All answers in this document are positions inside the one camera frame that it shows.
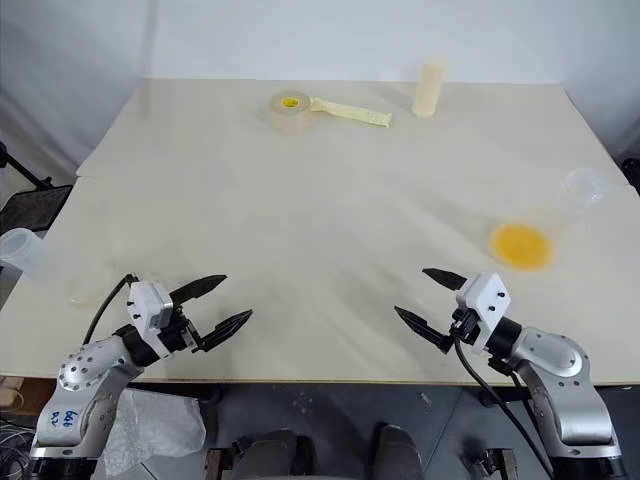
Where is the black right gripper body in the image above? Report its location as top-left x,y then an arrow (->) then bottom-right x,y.
446,305 -> 482,353

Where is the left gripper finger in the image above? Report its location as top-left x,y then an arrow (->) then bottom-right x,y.
191,309 -> 255,354
169,273 -> 229,307

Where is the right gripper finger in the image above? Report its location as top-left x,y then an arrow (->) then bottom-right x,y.
393,305 -> 455,354
421,267 -> 470,293

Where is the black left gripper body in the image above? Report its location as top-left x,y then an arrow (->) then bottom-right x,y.
158,298 -> 205,358

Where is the tipped cup with orange juice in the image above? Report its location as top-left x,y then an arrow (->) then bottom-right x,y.
487,166 -> 622,275

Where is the crumpled clear plastic bag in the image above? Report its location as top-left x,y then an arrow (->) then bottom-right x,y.
105,388 -> 207,472

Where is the dark rounded shape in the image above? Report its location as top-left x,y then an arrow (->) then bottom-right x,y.
373,423 -> 423,480
230,428 -> 312,480

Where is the clear plastic cup left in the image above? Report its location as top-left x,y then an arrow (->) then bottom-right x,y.
0,227 -> 119,309

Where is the beige upright cylinder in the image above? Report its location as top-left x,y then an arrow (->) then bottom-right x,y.
410,55 -> 448,120

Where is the yellow crumpled cloth strip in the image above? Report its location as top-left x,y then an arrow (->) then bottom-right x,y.
309,96 -> 393,131

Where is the clear cup with yellow lid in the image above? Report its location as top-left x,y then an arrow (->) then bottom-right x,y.
266,89 -> 317,136

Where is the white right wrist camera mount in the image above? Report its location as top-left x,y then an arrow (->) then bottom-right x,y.
453,272 -> 514,354

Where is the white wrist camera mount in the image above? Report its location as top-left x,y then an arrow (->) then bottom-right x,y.
126,281 -> 175,359
453,272 -> 514,354

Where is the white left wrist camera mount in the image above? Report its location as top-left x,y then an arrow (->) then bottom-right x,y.
126,281 -> 175,359

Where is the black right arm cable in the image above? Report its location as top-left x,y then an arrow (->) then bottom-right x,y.
449,319 -> 559,480

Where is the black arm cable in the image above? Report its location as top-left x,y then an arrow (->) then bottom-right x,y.
81,272 -> 142,347
449,319 -> 559,480

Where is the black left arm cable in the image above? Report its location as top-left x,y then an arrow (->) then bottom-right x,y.
81,272 -> 142,347

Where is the tangle of thin wires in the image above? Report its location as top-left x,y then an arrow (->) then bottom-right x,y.
0,418 -> 37,480

